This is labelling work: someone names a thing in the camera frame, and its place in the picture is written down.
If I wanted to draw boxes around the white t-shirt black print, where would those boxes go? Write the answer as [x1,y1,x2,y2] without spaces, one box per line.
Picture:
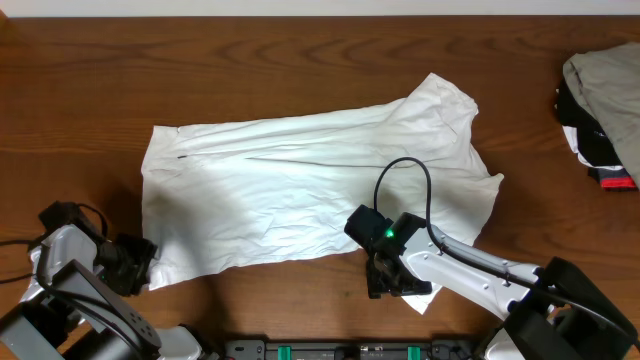
[141,74,503,290]

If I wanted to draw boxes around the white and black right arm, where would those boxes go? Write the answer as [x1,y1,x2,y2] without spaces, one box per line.
[344,206,639,359]

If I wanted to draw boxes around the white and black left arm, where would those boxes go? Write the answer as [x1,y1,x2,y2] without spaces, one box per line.
[1,225,211,360]

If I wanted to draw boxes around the black red folded garment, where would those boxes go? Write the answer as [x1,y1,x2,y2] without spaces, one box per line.
[554,80,639,192]

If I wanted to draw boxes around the grey folded garment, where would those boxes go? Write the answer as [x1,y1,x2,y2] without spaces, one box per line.
[562,43,639,185]

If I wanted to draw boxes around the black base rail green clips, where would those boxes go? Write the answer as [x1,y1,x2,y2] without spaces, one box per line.
[220,337,488,360]

